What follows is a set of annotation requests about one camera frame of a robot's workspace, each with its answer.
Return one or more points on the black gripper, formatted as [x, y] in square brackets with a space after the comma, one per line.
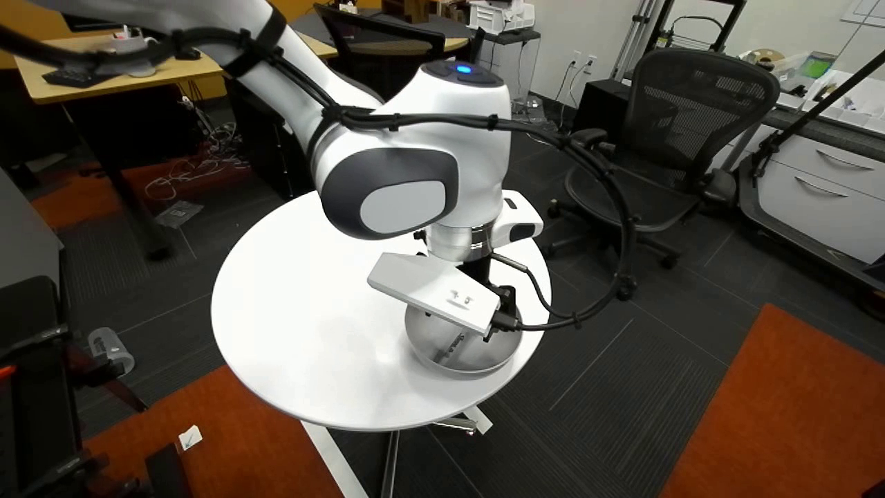
[478, 275]

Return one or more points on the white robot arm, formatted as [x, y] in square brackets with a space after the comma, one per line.
[278, 57]

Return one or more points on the grey bowl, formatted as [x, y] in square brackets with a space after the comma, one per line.
[459, 354]

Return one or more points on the black box cabinet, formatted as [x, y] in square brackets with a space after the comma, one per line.
[604, 106]

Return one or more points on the white table base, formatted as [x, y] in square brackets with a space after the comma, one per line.
[326, 456]

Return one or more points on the white printer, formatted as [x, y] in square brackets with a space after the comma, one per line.
[500, 18]

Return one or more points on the black mesh office chair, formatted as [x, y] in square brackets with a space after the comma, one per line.
[701, 101]

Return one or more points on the grey floor power strip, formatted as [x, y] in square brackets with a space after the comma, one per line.
[177, 213]

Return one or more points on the small white paper tag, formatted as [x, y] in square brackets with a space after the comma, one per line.
[189, 438]

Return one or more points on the white drawer cabinet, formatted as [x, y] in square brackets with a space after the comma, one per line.
[818, 202]

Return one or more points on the black diagonal pole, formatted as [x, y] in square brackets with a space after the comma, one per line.
[810, 113]

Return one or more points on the black robot mounting stand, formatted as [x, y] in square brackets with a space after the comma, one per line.
[31, 369]

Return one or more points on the wooden top desk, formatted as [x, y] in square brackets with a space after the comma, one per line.
[56, 83]

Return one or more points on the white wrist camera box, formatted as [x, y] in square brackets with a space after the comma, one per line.
[423, 286]

